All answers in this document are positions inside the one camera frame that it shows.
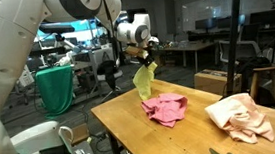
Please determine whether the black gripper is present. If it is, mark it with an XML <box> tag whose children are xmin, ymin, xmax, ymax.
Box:
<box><xmin>139</xmin><ymin>52</ymin><xmax>158</xmax><ymax>71</ymax></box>

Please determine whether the yellow cloth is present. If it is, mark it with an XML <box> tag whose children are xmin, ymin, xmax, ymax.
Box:
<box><xmin>130</xmin><ymin>61</ymin><xmax>162</xmax><ymax>102</ymax></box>

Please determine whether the pink cloth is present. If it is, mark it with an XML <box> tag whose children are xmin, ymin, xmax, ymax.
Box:
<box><xmin>140</xmin><ymin>91</ymin><xmax>191</xmax><ymax>132</ymax></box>

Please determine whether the peach cloth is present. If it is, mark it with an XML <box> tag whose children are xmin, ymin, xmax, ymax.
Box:
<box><xmin>203</xmin><ymin>90</ymin><xmax>275</xmax><ymax>148</ymax></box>

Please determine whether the long wooden desk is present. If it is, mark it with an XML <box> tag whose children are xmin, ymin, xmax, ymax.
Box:
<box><xmin>154</xmin><ymin>39</ymin><xmax>218</xmax><ymax>76</ymax></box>

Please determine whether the black office chair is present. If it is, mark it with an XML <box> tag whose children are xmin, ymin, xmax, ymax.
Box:
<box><xmin>94</xmin><ymin>51</ymin><xmax>127</xmax><ymax>101</ymax></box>

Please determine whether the large cardboard box black tape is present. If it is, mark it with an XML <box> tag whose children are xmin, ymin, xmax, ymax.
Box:
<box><xmin>192</xmin><ymin>66</ymin><xmax>244</xmax><ymax>99</ymax></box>

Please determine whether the black computer monitor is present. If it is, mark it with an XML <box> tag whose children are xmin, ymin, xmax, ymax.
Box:
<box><xmin>195</xmin><ymin>17</ymin><xmax>220</xmax><ymax>33</ymax></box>
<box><xmin>217</xmin><ymin>13</ymin><xmax>248</xmax><ymax>31</ymax></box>
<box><xmin>248</xmin><ymin>8</ymin><xmax>275</xmax><ymax>28</ymax></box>

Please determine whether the black metal pole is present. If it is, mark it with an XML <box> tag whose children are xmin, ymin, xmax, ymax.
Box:
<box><xmin>217</xmin><ymin>0</ymin><xmax>253</xmax><ymax>97</ymax></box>

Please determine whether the white mesh office chair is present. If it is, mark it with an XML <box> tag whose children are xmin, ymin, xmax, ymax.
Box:
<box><xmin>218</xmin><ymin>37</ymin><xmax>265</xmax><ymax>68</ymax></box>

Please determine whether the green draped cloth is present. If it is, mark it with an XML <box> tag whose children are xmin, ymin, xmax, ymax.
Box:
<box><xmin>34</xmin><ymin>65</ymin><xmax>79</xmax><ymax>119</ymax></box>

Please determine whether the small cardboard piece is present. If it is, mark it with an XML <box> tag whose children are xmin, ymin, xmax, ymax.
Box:
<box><xmin>69</xmin><ymin>123</ymin><xmax>91</xmax><ymax>147</ymax></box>

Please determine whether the wooden stool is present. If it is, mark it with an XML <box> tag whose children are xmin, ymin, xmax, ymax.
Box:
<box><xmin>246</xmin><ymin>65</ymin><xmax>275</xmax><ymax>111</ymax></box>

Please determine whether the white paper sign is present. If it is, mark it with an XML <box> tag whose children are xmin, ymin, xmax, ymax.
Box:
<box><xmin>17</xmin><ymin>64</ymin><xmax>36</xmax><ymax>89</ymax></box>

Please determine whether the black stereo camera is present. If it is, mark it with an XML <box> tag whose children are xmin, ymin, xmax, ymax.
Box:
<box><xmin>38</xmin><ymin>21</ymin><xmax>76</xmax><ymax>37</ymax></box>

